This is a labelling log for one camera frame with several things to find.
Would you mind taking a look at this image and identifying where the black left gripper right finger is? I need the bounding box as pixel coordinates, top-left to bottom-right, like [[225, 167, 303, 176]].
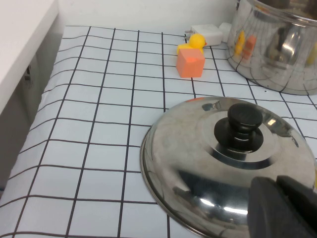
[[276, 175, 317, 233]]

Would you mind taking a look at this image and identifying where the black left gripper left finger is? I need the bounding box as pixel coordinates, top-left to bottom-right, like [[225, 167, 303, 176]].
[[247, 176, 317, 238]]

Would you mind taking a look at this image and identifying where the stainless steel pot lid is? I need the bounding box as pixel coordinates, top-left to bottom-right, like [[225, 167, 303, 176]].
[[140, 96, 317, 238]]

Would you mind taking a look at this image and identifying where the orange foam cube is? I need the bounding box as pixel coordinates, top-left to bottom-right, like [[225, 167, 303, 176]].
[[175, 48, 206, 79]]

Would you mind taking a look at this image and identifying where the small white plug block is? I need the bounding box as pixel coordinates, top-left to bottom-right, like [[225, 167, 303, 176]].
[[219, 22, 233, 43]]

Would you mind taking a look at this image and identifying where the yellow rubber duck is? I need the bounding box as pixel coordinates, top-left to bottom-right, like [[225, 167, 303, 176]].
[[176, 33, 208, 57]]

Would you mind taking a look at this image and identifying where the white power adapter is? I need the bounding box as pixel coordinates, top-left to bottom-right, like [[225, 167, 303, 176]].
[[184, 24, 223, 47]]

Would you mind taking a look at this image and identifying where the white black grid tablecloth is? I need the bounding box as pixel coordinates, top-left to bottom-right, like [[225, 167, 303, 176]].
[[0, 24, 317, 238]]

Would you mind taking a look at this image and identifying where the white side table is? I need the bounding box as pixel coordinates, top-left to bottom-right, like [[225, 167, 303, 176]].
[[0, 0, 60, 117]]

